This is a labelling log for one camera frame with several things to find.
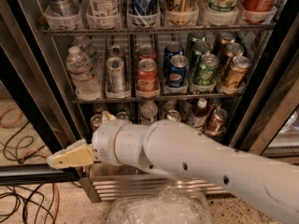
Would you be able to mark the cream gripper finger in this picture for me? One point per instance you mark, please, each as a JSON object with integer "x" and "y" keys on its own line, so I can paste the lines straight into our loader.
{"x": 76, "y": 155}
{"x": 106, "y": 117}

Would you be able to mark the middle gold soda can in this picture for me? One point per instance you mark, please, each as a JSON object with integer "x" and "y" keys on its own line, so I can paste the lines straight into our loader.
{"x": 229, "y": 52}

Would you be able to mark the blue tall can top shelf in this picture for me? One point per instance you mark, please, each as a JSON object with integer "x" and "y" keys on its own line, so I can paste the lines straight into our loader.
{"x": 144, "y": 0}

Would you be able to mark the rear red coca-cola can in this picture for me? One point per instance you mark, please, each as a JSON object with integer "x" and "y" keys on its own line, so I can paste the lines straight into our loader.
{"x": 147, "y": 51}

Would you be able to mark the red coca-cola can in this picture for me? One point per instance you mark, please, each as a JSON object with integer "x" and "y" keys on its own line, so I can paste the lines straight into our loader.
{"x": 147, "y": 75}
{"x": 147, "y": 51}

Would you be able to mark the silver redbull can rear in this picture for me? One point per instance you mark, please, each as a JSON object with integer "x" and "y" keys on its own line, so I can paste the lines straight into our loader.
{"x": 116, "y": 51}

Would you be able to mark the middle green soda can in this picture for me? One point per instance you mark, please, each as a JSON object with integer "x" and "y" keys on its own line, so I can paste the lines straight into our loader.
{"x": 198, "y": 50}

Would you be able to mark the water bottle bottom shelf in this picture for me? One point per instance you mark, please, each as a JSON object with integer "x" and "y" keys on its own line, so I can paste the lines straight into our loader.
{"x": 148, "y": 112}

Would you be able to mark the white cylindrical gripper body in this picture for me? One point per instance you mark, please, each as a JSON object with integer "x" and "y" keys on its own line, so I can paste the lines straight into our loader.
{"x": 105, "y": 142}

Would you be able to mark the copper can bottom shelf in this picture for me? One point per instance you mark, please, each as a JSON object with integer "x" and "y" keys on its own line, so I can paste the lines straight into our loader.
{"x": 217, "y": 120}

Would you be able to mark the rear gold soda can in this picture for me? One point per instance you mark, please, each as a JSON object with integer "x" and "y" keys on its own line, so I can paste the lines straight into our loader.
{"x": 221, "y": 40}

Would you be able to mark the front red coca-cola can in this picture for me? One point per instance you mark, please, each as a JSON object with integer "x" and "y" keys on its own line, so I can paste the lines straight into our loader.
{"x": 147, "y": 75}

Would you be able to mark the front clear water bottle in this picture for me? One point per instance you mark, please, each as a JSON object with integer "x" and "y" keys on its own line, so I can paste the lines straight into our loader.
{"x": 84, "y": 75}

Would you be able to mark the glass fridge door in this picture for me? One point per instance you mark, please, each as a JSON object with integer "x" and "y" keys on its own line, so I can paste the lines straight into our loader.
{"x": 263, "y": 121}
{"x": 29, "y": 132}

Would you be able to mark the green can bottom shelf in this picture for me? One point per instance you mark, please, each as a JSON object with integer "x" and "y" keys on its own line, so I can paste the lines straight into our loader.
{"x": 123, "y": 115}

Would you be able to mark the amber juice bottle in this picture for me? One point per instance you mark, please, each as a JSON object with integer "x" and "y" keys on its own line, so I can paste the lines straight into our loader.
{"x": 198, "y": 113}

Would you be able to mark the silver redbull can front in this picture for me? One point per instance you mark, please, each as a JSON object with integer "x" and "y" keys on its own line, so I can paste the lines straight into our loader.
{"x": 116, "y": 74}

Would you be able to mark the stainless fridge cabinet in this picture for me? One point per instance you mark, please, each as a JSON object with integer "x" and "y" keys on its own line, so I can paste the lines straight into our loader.
{"x": 44, "y": 52}

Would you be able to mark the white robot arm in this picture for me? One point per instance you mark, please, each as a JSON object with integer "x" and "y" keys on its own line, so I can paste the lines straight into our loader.
{"x": 175, "y": 150}

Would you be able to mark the gold soda can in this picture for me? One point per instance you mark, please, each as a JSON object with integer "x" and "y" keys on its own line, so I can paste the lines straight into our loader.
{"x": 235, "y": 72}
{"x": 221, "y": 40}
{"x": 229, "y": 52}

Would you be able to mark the blue pepsi can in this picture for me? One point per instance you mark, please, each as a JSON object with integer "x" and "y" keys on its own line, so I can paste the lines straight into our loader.
{"x": 171, "y": 49}
{"x": 176, "y": 71}

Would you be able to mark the red can bottom shelf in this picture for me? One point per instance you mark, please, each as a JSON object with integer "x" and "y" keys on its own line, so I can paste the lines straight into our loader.
{"x": 96, "y": 122}

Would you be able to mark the left glass fridge door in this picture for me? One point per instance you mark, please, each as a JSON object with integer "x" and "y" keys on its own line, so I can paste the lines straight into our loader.
{"x": 29, "y": 132}

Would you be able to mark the crumpled clear plastic wrap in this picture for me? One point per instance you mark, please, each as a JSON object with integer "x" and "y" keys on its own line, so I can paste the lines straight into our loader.
{"x": 169, "y": 206}

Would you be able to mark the silver redbull can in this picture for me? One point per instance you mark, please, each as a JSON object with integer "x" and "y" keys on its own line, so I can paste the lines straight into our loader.
{"x": 116, "y": 74}
{"x": 116, "y": 51}

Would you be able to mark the front green soda can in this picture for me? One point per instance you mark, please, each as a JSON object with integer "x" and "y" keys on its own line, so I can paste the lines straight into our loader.
{"x": 206, "y": 70}

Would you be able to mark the right glass fridge door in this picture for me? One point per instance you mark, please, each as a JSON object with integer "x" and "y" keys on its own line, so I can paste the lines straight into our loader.
{"x": 263, "y": 121}

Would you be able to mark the silver can bottom shelf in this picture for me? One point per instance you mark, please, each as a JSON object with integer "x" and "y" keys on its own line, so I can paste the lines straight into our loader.
{"x": 172, "y": 115}

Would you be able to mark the green soda can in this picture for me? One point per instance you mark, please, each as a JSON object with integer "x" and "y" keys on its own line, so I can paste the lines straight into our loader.
{"x": 192, "y": 38}
{"x": 198, "y": 50}
{"x": 206, "y": 70}

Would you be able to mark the rear blue pepsi can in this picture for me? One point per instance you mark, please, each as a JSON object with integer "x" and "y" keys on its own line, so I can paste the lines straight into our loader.
{"x": 171, "y": 49}

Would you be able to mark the rear clear water bottle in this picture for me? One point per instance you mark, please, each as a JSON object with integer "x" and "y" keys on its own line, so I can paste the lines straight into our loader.
{"x": 86, "y": 45}

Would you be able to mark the clear water bottle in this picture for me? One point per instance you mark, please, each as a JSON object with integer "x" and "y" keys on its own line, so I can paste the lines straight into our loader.
{"x": 86, "y": 45}
{"x": 84, "y": 75}

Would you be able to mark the white labelled bottle top shelf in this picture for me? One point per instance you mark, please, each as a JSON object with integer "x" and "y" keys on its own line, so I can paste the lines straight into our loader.
{"x": 104, "y": 0}

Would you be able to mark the front blue pepsi can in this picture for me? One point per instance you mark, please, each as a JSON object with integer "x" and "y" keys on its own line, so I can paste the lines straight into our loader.
{"x": 176, "y": 71}

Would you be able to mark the rear green soda can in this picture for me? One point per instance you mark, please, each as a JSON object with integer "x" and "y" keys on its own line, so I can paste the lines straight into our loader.
{"x": 192, "y": 38}

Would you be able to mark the front gold soda can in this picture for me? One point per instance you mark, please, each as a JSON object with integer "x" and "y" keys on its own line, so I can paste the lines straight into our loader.
{"x": 235, "y": 72}

